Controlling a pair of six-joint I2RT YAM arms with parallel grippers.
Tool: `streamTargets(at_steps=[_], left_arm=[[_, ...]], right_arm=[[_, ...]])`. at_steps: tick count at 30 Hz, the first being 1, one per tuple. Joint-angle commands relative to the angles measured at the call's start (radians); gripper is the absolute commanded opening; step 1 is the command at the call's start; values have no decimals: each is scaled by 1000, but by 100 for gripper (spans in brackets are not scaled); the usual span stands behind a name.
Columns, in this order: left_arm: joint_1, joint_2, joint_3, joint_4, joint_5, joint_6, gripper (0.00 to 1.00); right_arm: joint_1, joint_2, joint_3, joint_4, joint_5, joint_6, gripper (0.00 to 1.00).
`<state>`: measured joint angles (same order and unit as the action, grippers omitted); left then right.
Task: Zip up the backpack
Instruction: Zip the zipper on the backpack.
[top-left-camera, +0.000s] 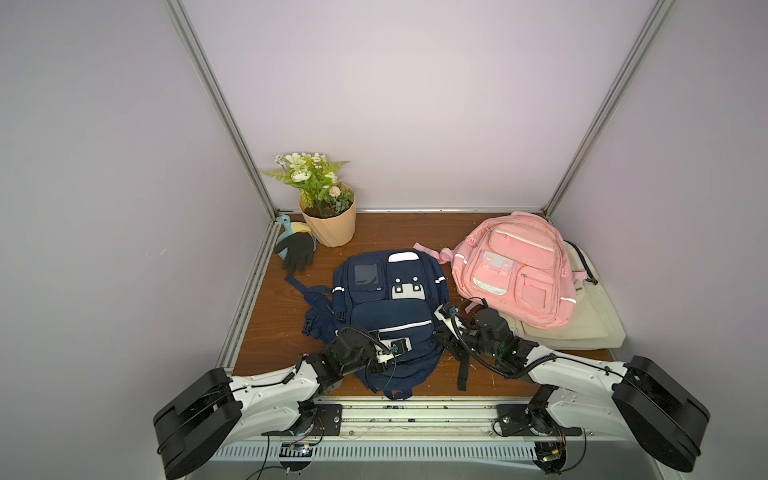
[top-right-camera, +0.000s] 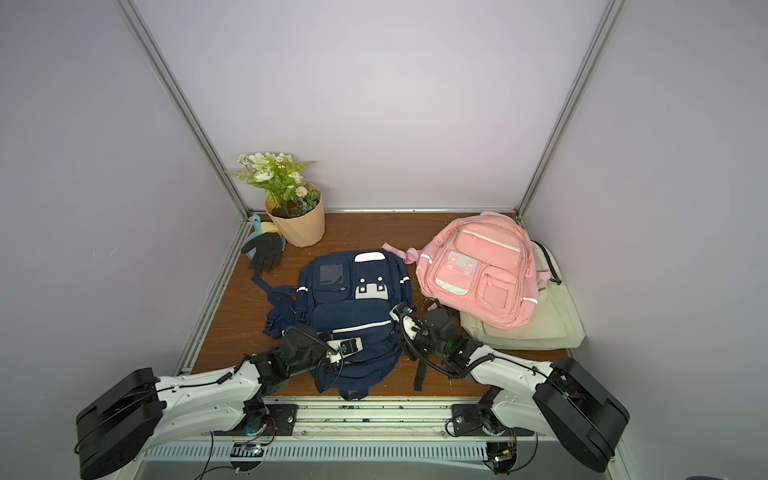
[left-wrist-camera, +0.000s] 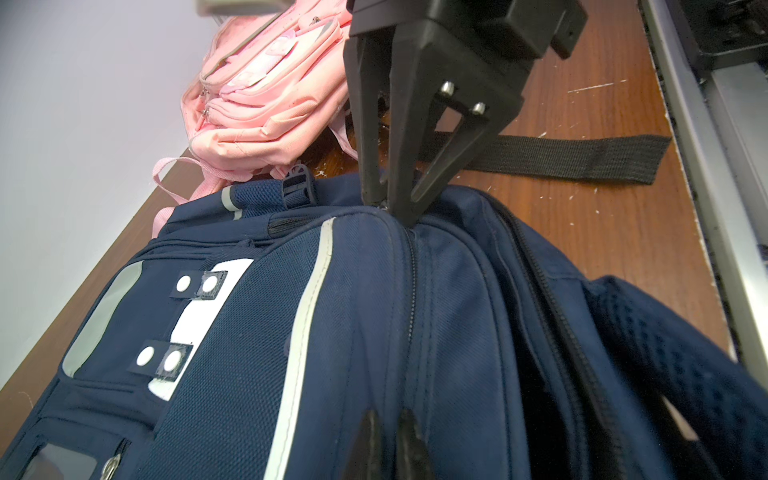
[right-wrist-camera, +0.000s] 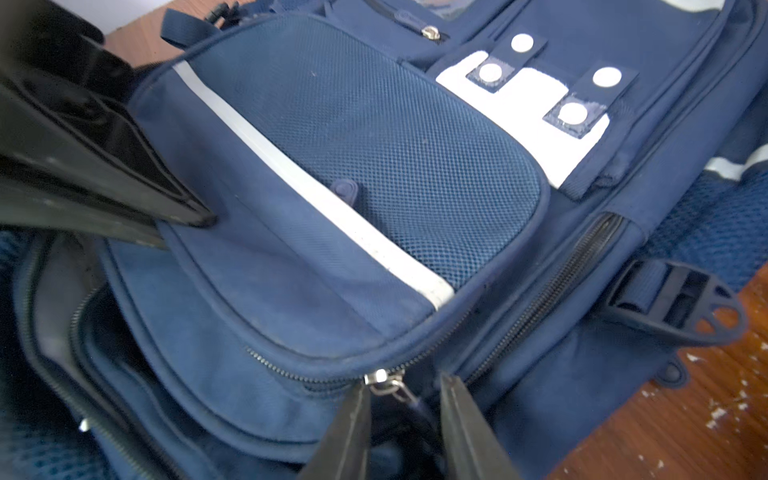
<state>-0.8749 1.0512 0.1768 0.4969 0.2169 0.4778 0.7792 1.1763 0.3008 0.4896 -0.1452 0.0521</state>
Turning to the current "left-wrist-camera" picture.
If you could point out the pink backpack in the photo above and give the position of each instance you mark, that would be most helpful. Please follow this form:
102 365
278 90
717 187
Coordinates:
268 87

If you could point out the navy blue backpack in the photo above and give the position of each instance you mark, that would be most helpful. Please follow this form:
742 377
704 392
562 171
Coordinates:
249 338

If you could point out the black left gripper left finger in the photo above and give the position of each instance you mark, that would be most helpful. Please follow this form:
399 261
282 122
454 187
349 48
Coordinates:
365 458

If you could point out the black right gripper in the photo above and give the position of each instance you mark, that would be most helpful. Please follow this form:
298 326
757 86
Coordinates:
432 69

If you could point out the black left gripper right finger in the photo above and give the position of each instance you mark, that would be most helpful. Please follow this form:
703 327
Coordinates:
412 457

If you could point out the cream canvas backpack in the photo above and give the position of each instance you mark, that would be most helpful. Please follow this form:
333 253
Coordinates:
625 160

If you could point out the aluminium mounting rail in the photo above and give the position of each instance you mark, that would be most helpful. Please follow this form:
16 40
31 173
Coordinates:
720 121

